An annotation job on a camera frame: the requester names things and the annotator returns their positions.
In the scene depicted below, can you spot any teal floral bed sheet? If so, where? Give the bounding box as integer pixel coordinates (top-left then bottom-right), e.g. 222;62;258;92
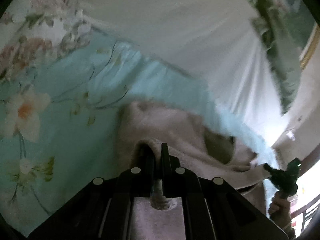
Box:
1;31;276;237

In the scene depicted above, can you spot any white striped blanket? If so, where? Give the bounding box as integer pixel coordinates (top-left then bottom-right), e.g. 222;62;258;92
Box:
79;0;287;145

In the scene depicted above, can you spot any right hand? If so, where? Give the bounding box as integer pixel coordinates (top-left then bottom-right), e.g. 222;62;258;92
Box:
268;191;291;228

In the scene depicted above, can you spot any brown wooden window frame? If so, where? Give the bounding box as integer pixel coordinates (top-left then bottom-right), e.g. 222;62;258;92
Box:
299;144;320;177

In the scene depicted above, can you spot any green floral pillow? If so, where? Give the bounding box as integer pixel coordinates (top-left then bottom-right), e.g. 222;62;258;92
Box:
246;0;316;114

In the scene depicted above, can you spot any mauve knit garment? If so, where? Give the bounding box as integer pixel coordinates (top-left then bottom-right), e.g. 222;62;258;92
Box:
116;101;268;213

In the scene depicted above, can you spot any gold framed picture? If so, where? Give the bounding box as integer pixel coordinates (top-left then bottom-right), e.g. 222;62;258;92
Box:
299;23;319;70

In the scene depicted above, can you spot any pink floral quilt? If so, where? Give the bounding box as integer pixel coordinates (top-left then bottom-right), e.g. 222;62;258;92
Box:
1;0;91;82

